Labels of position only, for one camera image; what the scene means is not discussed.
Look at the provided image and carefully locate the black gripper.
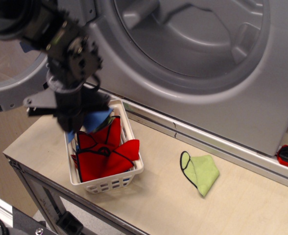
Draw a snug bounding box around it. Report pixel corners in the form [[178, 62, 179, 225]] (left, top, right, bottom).
[[23, 85, 110, 132]]

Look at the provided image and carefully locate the blue cloth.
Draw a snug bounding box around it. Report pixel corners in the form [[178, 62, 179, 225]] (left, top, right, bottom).
[[66, 108, 113, 143]]

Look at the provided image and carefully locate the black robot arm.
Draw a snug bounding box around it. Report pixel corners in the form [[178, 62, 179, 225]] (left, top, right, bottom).
[[0, 0, 110, 132]]

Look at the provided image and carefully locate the round grey machine door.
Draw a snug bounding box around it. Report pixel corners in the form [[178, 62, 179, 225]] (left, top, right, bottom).
[[0, 0, 97, 115]]

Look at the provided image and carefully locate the white plastic laundry basket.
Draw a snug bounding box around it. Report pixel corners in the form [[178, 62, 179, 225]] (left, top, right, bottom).
[[65, 99, 144, 194]]

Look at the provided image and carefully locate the grey toy washing machine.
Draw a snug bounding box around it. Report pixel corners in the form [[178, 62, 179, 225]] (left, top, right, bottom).
[[88, 0, 288, 155]]

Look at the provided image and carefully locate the red cloth with dark trim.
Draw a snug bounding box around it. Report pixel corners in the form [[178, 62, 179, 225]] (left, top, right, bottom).
[[71, 116, 140, 182]]

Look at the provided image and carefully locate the light green cloth on table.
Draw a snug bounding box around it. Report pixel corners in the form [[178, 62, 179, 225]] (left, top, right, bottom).
[[180, 151, 220, 197]]

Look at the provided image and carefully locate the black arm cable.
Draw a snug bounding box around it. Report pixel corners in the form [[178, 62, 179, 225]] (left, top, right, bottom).
[[85, 73, 102, 93]]

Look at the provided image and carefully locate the metal table frame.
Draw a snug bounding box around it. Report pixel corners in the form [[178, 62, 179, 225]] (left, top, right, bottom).
[[5, 154, 147, 235]]

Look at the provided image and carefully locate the black equipment with cable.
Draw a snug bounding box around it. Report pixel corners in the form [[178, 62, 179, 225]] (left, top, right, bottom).
[[0, 206, 55, 235]]

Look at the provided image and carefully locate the aluminium extrusion rail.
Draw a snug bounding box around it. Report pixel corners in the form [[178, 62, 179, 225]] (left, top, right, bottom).
[[99, 89, 288, 186]]

